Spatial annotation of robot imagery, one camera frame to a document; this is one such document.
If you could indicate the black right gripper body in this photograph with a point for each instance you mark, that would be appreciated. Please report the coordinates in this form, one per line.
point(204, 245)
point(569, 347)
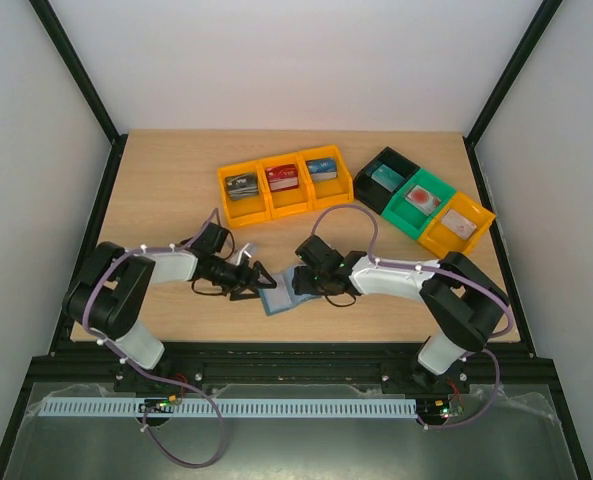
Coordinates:
point(305, 279)

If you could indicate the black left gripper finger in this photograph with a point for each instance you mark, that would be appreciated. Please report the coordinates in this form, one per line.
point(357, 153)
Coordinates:
point(244, 293)
point(261, 278)

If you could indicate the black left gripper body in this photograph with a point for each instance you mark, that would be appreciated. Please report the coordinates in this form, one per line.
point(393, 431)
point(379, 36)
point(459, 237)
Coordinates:
point(228, 277)

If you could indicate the blue card holder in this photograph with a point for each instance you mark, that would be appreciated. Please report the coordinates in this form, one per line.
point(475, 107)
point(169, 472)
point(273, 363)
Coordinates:
point(283, 298)

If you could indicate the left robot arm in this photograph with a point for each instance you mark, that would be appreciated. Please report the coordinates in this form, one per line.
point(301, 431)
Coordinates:
point(107, 294)

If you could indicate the black card stack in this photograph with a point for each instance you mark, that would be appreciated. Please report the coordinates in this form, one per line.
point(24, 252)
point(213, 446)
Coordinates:
point(242, 186)

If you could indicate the blue card stack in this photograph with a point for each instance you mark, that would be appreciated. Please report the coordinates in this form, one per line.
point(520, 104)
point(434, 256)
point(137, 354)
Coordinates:
point(322, 169)

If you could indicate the teal card stack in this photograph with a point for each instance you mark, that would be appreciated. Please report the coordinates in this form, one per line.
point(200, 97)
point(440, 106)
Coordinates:
point(386, 177)

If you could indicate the red circle card stack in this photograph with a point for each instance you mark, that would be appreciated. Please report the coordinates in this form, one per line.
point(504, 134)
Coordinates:
point(423, 200)

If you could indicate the yellow bin left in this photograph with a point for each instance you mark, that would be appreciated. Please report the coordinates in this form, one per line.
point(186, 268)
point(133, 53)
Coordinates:
point(249, 211)

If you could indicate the black plastic bin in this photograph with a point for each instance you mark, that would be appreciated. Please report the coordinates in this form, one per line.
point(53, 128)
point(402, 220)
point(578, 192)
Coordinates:
point(370, 193)

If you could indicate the green plastic bin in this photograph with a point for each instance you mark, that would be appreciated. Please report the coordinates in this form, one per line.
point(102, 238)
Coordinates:
point(404, 216)

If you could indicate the yellow bin right group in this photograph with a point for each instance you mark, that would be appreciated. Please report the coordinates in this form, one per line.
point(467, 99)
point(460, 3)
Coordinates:
point(440, 241)

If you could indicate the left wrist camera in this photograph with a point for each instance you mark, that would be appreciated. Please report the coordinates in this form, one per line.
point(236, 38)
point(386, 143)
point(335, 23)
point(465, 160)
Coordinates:
point(243, 255)

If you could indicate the white slotted cable duct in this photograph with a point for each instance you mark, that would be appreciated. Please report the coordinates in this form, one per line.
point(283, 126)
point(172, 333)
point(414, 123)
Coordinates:
point(230, 408)

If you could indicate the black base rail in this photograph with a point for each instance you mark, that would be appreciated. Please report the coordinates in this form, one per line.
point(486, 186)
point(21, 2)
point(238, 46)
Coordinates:
point(210, 365)

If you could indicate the black left frame post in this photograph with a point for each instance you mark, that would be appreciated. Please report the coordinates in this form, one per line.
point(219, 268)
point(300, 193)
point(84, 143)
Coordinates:
point(67, 52)

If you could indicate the black corner frame post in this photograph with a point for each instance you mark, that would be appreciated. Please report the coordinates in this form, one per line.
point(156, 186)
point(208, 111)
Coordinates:
point(542, 18)

